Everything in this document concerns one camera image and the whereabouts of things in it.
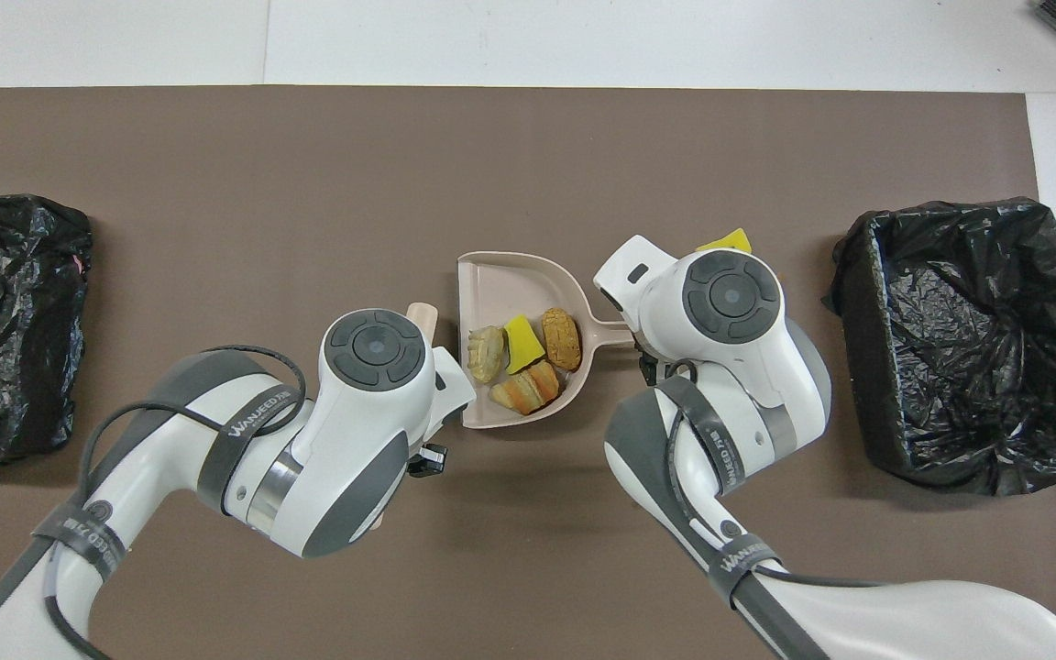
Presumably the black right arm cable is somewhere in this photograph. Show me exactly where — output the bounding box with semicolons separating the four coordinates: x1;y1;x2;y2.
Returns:
661;362;886;660

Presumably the brown table mat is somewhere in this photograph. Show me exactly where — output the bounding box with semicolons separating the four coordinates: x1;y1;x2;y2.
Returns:
0;87;1056;660

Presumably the yellow sponge piece with dot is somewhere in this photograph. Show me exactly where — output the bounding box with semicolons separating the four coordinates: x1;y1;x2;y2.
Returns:
695;228;754;254

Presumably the bin lined with black bag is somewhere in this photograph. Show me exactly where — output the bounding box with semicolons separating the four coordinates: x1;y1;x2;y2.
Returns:
823;197;1056;498
0;193;94;468

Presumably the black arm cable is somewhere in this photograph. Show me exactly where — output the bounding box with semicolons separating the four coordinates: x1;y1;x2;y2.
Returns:
661;362;886;660
42;344;309;660

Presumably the pale ridged bread piece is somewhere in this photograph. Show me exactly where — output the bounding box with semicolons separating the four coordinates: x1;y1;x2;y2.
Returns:
467;325;508;385

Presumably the yellow sponge piece green backing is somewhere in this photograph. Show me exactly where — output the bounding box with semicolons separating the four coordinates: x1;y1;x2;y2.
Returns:
502;314;547;376

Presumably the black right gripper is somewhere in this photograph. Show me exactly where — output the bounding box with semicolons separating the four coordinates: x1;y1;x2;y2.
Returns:
409;341;676;478

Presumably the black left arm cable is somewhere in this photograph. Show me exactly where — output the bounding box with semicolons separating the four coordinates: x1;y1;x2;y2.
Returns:
42;344;309;660

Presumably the beige plastic dustpan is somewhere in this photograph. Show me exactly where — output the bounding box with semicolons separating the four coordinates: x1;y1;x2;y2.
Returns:
456;251;637;430

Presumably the beige brush with black bristles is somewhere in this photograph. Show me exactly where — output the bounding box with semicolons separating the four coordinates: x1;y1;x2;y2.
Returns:
368;302;440;533

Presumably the brown oval bread roll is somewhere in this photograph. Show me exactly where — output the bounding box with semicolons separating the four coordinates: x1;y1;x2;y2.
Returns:
541;307;583;372

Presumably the orange striped croissant piece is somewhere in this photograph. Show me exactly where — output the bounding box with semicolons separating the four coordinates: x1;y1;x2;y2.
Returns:
489;359;562;416

